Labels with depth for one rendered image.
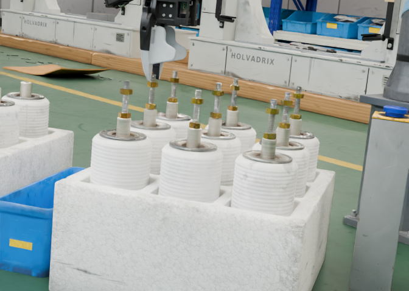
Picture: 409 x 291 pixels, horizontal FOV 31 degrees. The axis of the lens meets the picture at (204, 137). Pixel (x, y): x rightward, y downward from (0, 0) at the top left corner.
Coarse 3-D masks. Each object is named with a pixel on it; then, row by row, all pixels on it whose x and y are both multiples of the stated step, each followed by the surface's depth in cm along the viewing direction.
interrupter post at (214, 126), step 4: (212, 120) 124; (216, 120) 123; (220, 120) 124; (208, 124) 125; (212, 124) 124; (216, 124) 124; (220, 124) 124; (208, 128) 124; (212, 128) 124; (216, 128) 124; (220, 128) 124; (208, 132) 124; (212, 132) 124; (216, 132) 124; (220, 132) 125
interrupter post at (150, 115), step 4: (144, 112) 127; (148, 112) 127; (152, 112) 127; (144, 116) 127; (148, 116) 127; (152, 116) 127; (144, 120) 127; (148, 120) 127; (152, 120) 127; (144, 124) 127; (148, 124) 127; (152, 124) 127
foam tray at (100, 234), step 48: (96, 192) 111; (144, 192) 112; (96, 240) 112; (144, 240) 110; (192, 240) 108; (240, 240) 106; (288, 240) 104; (96, 288) 114; (144, 288) 111; (192, 288) 109; (240, 288) 107; (288, 288) 105
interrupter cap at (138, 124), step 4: (136, 120) 131; (140, 120) 131; (132, 124) 126; (136, 124) 127; (140, 124) 129; (156, 124) 130; (160, 124) 130; (164, 124) 130; (168, 124) 129; (140, 128) 125; (144, 128) 124; (148, 128) 124; (152, 128) 124; (156, 128) 125; (160, 128) 125; (164, 128) 126; (168, 128) 127
